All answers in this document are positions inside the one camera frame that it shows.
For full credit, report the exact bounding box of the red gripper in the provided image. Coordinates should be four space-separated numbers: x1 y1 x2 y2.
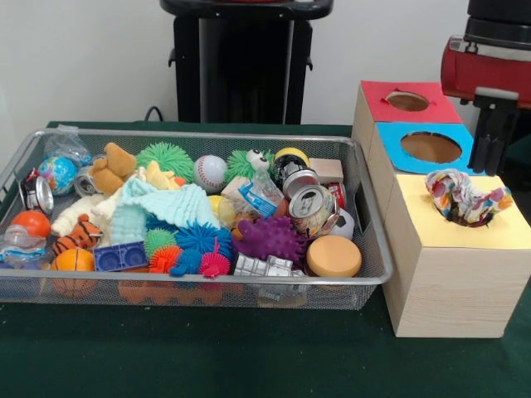
440 36 531 176

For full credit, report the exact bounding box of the small patterned cloth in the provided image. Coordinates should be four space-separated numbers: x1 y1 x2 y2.
425 168 514 227

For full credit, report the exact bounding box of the wooden box with three holes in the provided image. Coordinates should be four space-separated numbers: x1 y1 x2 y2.
351 80 531 339

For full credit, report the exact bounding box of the shallow mesh bin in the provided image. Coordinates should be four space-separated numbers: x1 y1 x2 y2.
0 127 394 311

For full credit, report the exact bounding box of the dark green side tablecloth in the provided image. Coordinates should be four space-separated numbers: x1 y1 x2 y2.
504 134 531 179

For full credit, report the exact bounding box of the crushed drink can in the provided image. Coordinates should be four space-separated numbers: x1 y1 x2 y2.
288 184 339 237

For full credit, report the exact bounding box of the orange round sponge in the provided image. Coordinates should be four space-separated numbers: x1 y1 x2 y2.
305 235 363 278

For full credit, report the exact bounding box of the purple spiky ball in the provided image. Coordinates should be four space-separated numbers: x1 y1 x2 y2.
231 215 308 265

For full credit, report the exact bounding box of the green spiky toy with eyes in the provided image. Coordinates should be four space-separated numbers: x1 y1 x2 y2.
227 148 278 182

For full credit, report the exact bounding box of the white baseball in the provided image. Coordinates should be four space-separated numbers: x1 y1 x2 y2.
192 154 229 192

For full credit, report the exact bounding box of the blue spiky ball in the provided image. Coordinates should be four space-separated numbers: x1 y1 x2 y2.
147 219 233 266

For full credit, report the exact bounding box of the light blue knitted cloth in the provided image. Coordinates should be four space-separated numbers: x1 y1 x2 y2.
110 176 222 245

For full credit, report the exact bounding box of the green spiky ball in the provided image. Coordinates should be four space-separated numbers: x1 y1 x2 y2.
135 141 194 183

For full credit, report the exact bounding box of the brown teddy bear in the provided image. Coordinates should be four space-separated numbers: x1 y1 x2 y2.
89 142 138 196

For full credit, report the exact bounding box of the tiger plush toy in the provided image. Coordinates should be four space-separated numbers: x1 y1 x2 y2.
53 214 105 255

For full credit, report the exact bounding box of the small basketball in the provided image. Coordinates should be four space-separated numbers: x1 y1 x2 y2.
50 247 99 298

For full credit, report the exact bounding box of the small globe ball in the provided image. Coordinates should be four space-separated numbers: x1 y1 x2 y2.
37 156 79 197

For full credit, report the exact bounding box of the orange ball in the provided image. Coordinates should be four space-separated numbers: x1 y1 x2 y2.
11 210 52 240

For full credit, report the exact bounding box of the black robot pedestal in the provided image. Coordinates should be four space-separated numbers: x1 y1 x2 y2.
159 0 335 125

